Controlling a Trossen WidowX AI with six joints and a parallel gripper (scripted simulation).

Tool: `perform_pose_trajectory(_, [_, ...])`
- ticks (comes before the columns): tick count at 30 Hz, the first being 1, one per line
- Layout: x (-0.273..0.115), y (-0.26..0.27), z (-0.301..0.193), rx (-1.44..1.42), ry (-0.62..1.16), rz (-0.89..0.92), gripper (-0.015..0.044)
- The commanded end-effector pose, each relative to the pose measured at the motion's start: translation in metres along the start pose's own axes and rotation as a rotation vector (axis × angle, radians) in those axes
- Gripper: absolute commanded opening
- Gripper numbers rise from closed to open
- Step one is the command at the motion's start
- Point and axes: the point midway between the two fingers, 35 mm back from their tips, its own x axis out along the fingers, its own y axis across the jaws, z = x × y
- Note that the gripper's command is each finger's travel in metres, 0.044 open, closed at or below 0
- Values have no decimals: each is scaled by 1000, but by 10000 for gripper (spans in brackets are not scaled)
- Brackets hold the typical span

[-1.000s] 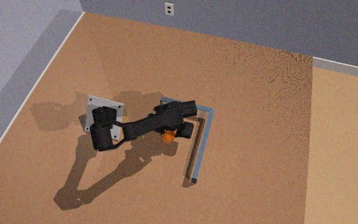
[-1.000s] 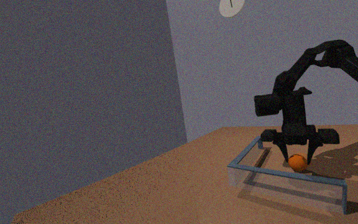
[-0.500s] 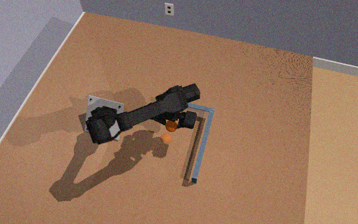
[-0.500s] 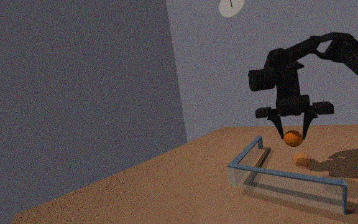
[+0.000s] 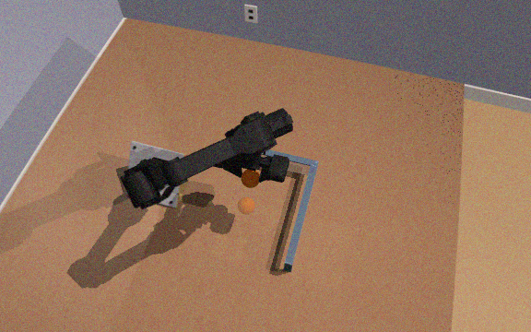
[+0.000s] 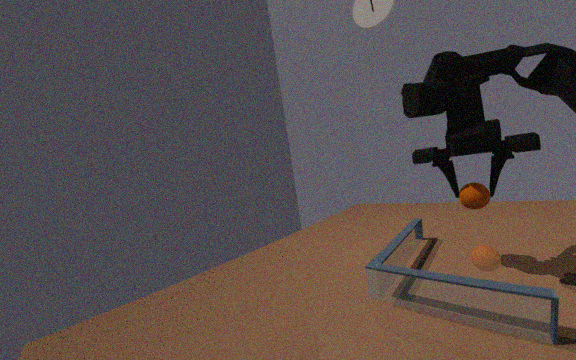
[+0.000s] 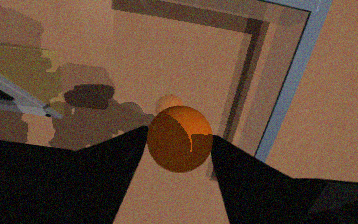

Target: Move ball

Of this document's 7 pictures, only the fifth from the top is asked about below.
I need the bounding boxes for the clear low corner walls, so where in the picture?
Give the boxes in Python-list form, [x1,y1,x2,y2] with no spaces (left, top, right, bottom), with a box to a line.
[261,155,311,175]

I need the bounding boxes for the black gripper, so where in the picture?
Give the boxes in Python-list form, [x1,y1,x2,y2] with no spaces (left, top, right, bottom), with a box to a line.
[213,154,289,183]

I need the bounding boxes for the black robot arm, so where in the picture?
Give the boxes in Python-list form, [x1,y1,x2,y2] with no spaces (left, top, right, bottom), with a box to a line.
[121,108,293,210]

